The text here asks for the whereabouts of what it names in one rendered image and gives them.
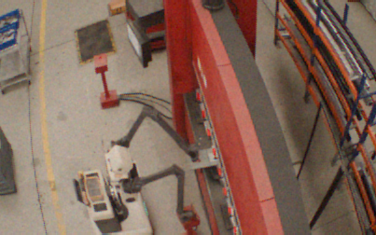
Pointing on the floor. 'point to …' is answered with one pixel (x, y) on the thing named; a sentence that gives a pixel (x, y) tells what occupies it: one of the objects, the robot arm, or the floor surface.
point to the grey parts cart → (13, 58)
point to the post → (327, 195)
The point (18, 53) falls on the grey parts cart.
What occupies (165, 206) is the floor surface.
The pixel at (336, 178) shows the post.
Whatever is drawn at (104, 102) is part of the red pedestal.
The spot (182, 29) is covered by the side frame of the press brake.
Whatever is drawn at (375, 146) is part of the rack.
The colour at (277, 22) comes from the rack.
